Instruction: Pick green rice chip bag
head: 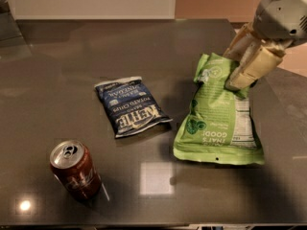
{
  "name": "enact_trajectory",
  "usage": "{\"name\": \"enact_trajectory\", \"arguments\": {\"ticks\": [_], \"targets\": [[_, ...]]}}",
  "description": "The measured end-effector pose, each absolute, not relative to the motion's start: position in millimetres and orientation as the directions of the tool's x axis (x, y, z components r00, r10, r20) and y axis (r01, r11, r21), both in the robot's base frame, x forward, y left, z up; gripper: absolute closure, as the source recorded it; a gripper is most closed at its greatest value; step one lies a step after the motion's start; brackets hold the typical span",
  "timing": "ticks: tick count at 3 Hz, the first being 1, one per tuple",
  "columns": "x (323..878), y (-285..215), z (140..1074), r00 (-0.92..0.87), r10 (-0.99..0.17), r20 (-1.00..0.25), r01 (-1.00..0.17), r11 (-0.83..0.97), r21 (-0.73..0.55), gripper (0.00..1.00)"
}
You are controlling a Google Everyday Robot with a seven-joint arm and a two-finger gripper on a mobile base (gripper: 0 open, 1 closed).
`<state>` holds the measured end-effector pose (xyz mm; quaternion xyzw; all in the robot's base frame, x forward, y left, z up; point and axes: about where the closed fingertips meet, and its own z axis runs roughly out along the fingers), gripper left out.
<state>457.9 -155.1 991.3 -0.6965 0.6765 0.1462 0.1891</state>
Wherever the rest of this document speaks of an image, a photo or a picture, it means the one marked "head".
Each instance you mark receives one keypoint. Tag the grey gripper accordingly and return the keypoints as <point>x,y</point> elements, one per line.
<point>280,15</point>

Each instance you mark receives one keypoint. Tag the green rice chip bag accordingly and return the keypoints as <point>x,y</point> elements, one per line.
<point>218,128</point>

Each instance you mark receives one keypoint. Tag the blue Kettle potato chip bag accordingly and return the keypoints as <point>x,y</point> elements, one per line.
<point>130,106</point>

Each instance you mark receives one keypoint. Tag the red soda can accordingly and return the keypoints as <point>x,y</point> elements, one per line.
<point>72,165</point>

